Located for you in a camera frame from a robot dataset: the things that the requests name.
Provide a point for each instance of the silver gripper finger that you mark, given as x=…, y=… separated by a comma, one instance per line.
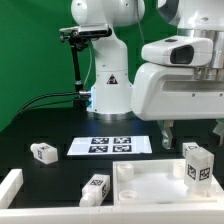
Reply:
x=219, y=130
x=167, y=136

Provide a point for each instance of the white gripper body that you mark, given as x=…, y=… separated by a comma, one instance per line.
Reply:
x=172, y=93

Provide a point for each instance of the white square tabletop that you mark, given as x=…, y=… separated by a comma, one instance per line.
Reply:
x=148, y=182

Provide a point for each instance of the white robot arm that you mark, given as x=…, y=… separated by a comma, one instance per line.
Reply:
x=112, y=91

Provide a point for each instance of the white sheet with tags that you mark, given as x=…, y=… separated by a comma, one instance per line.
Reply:
x=114, y=145

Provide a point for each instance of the white U-shaped fence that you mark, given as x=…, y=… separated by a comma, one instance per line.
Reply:
x=186, y=213

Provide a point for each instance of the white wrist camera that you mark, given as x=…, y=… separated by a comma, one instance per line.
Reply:
x=179, y=51

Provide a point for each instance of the camera on black stand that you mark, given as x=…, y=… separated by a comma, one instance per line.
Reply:
x=79, y=38

